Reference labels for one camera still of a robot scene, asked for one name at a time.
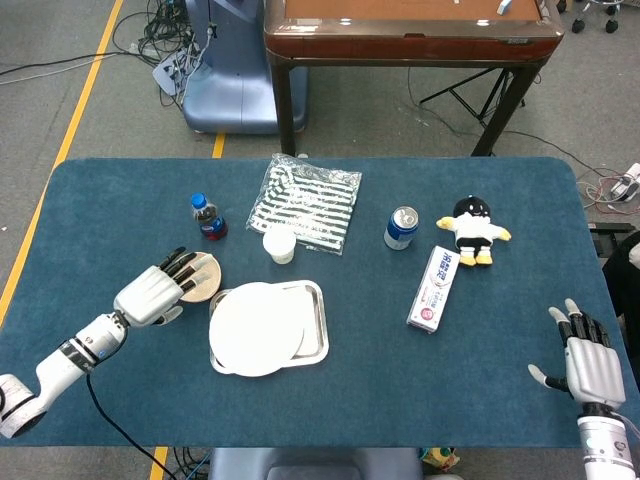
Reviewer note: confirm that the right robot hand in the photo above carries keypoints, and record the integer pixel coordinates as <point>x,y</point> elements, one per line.
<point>595,365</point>

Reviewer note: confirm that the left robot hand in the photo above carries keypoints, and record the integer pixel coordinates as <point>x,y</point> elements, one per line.
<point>147,297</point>

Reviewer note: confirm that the beige white bowl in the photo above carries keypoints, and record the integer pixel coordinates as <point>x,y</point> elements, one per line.
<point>207,290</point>

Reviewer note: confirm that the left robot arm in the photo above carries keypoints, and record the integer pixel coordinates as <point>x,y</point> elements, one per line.
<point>55,370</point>

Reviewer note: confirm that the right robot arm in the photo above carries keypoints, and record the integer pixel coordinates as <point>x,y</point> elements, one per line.
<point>605,445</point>

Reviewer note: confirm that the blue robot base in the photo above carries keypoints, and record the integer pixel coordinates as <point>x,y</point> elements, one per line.
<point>235,85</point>

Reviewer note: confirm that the silver metal tray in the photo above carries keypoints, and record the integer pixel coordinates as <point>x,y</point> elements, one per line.
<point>320,340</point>

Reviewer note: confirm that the Pepsi cola bottle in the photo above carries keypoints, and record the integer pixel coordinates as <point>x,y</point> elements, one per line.
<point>210,222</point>

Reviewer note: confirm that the white round plate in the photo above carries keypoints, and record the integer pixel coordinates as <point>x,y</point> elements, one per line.
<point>255,330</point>

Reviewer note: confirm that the white paper cup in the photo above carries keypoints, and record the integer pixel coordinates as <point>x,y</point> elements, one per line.
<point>280,247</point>

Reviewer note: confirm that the pink white toothpaste box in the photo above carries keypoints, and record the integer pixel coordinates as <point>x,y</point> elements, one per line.
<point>435,290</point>

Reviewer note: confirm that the penguin plush toy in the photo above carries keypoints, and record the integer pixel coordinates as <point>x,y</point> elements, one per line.
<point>472,230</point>

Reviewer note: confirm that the white power strip with plugs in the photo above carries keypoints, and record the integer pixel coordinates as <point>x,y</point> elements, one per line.
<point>627,182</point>

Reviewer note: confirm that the striped cloth in plastic bag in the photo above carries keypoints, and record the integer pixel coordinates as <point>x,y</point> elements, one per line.
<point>310,205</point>

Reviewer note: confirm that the blue felt table cover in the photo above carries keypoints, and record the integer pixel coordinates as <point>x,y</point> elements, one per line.
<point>400,390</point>

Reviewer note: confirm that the blue white drink can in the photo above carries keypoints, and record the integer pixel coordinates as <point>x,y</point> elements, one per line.
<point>400,232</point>

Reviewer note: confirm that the grey blue robot torso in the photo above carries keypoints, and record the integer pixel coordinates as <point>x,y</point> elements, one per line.
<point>315,465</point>

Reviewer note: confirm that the chrome wheeled stool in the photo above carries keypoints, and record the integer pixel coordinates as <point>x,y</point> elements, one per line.
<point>595,15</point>

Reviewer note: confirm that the brown mahjong table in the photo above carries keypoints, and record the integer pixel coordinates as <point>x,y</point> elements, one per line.
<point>410,40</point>

